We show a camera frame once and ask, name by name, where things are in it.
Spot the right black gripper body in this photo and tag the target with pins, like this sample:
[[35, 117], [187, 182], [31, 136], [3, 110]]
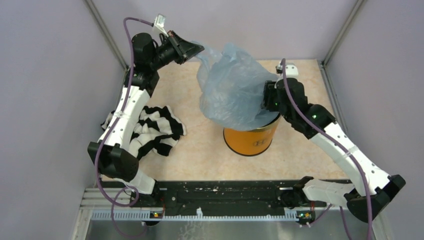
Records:
[[270, 100]]

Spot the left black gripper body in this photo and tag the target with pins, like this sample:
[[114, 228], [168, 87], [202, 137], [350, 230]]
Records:
[[170, 50]]

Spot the translucent blue plastic trash bag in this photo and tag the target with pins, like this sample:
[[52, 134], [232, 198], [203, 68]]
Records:
[[232, 88]]

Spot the orange gold-rimmed trash bin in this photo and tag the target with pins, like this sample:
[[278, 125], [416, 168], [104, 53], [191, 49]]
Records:
[[253, 142]]

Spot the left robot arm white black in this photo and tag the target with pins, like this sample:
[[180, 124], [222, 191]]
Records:
[[111, 152]]

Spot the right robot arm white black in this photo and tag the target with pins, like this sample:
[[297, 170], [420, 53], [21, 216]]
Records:
[[370, 188]]

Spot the black white striped cloth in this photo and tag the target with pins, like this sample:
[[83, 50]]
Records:
[[158, 130]]

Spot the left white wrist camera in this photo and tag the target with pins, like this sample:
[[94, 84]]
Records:
[[159, 25]]

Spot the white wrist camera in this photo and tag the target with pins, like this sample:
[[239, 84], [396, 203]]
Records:
[[291, 70], [159, 25]]

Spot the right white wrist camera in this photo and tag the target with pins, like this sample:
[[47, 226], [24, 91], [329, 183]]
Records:
[[291, 70]]

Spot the left aluminium corner post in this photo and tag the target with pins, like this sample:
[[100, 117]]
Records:
[[102, 27]]

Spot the aluminium corner post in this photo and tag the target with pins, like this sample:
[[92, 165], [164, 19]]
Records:
[[102, 27], [357, 7]]

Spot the right aluminium corner post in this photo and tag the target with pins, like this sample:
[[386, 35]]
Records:
[[357, 7]]

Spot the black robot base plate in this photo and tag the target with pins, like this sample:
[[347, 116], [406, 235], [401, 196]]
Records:
[[245, 198]]

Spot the white toothed cable duct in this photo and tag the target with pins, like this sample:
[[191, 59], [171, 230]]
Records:
[[156, 215]]

